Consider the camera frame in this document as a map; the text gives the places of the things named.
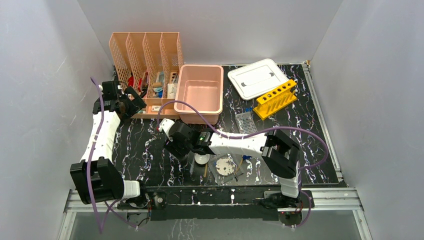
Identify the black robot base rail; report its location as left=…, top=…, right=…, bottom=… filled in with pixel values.
left=115, top=185, right=316, bottom=222

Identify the clear plastic tube rack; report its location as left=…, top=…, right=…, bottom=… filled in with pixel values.
left=235, top=111, right=258, bottom=135

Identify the white evaporating dish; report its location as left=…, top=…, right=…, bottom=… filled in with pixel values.
left=194, top=153, right=210, bottom=165

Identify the clear plastic pipette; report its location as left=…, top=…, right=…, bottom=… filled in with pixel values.
left=189, top=153, right=196, bottom=176

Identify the yellow test tube rack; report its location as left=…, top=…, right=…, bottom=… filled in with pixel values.
left=253, top=79, right=297, bottom=121

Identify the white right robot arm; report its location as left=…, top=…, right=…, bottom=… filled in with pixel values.
left=158, top=118, right=302, bottom=207

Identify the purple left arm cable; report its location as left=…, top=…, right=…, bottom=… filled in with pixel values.
left=86, top=76, right=140, bottom=234

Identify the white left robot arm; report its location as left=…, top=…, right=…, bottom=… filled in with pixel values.
left=70, top=80, right=150, bottom=208

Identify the white container lid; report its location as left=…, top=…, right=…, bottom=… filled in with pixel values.
left=227, top=58, right=289, bottom=101

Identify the yellow rubber tube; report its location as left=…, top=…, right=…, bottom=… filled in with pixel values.
left=203, top=163, right=208, bottom=178

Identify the pink desk organizer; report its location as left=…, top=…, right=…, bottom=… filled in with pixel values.
left=109, top=32, right=184, bottom=119

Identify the pink plastic bin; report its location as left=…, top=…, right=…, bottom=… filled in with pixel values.
left=174, top=64, right=224, bottom=125

